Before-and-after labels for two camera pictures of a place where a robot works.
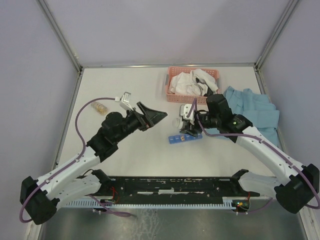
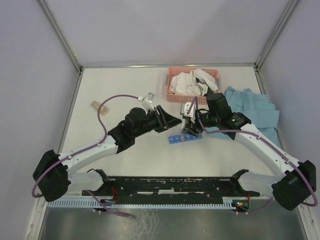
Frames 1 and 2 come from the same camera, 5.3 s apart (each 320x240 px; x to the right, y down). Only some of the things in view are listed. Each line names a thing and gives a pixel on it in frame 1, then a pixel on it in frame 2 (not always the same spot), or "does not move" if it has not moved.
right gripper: (193, 132) does not move
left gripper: (155, 116) → (165, 121)
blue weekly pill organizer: (182, 137) does not move
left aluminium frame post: (70, 52) does not move
